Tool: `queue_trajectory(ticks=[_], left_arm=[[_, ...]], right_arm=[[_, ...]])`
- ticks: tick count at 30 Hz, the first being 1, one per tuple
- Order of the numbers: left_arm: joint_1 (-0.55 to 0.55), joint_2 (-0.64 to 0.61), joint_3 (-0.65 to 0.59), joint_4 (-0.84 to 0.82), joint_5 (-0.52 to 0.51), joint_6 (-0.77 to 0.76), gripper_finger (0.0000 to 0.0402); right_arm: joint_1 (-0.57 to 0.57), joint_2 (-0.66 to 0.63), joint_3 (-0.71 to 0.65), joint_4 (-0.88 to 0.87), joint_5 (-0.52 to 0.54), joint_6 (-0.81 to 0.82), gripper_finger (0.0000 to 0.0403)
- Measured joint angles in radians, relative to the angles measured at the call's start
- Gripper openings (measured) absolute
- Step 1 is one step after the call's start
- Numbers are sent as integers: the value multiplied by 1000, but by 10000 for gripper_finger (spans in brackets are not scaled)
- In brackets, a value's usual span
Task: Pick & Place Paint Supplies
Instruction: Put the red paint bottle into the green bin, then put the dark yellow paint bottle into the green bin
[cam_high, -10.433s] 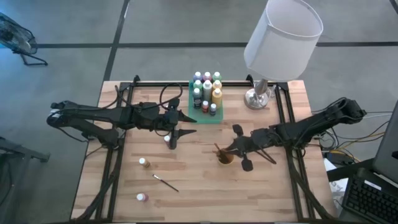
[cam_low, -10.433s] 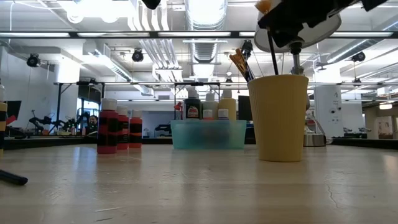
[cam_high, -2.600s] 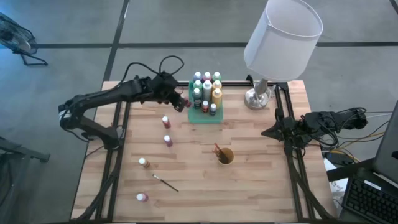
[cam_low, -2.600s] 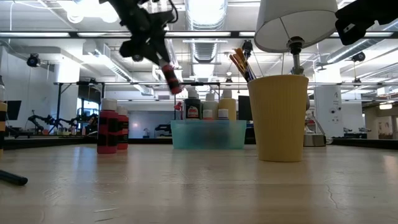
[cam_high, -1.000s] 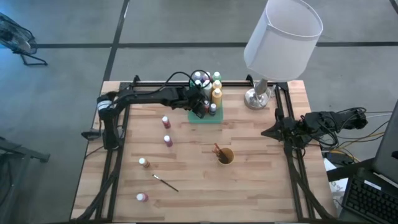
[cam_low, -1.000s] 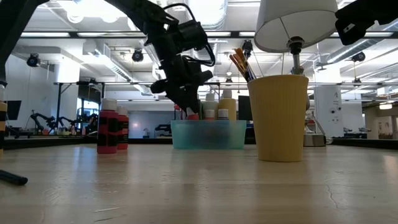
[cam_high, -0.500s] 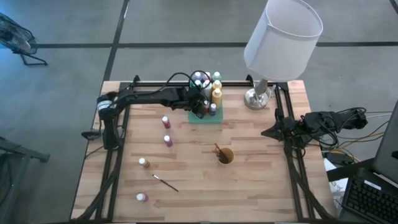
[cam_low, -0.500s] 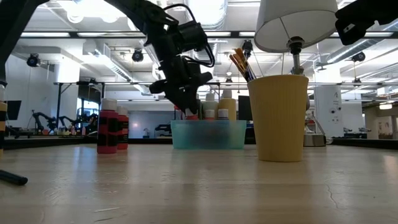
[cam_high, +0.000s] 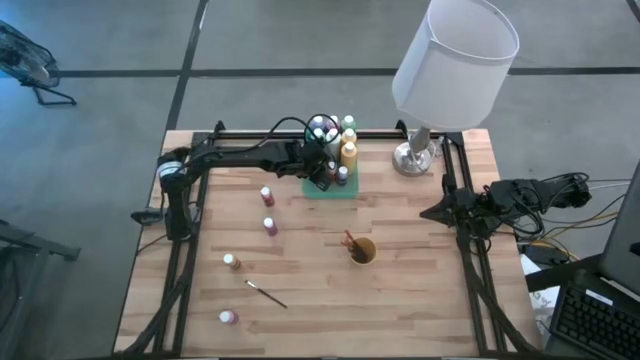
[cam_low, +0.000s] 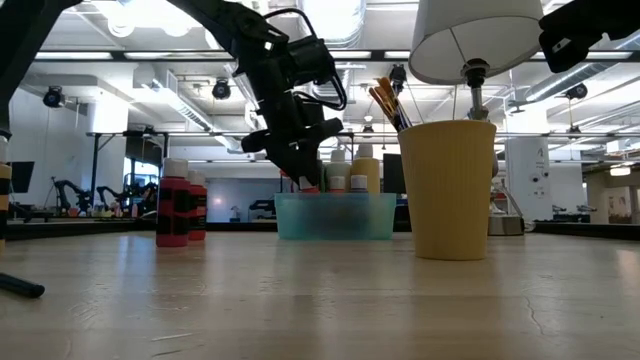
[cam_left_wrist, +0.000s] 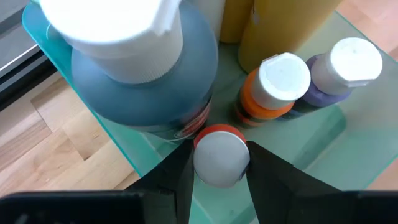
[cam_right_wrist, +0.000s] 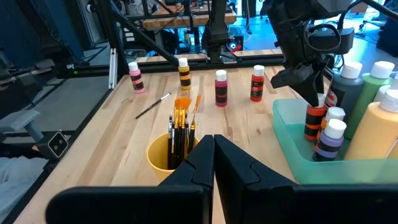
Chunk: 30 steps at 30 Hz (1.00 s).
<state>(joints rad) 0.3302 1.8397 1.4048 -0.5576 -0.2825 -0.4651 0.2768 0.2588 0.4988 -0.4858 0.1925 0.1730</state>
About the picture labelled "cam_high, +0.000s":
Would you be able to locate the small red paint bottle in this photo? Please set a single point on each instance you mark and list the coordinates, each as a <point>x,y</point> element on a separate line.
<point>267,196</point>

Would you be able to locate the silver lamp with white shade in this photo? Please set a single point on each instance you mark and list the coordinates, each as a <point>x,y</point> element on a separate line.
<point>450,75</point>

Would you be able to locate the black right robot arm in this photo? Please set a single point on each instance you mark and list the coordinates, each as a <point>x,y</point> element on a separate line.
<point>525,197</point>

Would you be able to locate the medium red paint bottle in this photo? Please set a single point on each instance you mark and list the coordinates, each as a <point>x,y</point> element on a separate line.
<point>334,121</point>

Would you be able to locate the gray metal table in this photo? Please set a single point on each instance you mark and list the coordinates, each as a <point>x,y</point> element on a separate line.
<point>30,245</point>

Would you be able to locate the periwinkle paint bottle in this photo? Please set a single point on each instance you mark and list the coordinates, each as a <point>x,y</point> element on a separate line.
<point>316,121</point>

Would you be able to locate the teal plastic bin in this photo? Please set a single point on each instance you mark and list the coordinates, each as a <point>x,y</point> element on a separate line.
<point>345,192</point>

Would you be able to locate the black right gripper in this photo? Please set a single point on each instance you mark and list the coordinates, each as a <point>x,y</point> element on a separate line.
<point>470,207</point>

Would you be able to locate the green apple-label paint bottle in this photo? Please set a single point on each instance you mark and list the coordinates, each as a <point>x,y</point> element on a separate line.
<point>318,133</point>

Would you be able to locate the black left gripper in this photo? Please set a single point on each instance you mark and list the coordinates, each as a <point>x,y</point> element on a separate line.
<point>310,160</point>

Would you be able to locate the black keyboard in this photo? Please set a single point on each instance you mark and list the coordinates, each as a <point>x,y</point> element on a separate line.
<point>595,325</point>

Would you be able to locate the small crimson paint bottle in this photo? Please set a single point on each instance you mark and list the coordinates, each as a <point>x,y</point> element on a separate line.
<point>227,317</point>

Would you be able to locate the medium yellow paint bottle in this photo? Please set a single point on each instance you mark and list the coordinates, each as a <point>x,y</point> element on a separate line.
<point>349,135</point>

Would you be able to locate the small magenta paint bottle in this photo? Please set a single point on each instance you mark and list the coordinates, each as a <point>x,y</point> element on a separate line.
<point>270,226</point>

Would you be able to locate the black aluminium table frame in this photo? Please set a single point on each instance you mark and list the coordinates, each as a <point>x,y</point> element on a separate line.
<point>250,135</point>

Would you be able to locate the small ochre paint bottle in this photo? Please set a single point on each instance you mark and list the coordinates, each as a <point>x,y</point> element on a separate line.
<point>235,262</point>

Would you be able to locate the gray monitor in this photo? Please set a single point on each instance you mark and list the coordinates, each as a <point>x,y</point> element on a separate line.
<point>625,240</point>

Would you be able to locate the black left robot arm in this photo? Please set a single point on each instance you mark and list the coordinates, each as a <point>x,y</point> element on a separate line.
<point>235,155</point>

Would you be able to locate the paintbrushes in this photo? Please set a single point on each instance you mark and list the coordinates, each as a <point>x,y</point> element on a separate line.
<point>347,235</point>

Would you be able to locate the yellow plastic cup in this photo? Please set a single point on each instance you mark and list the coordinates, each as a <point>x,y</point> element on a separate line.
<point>371,246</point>

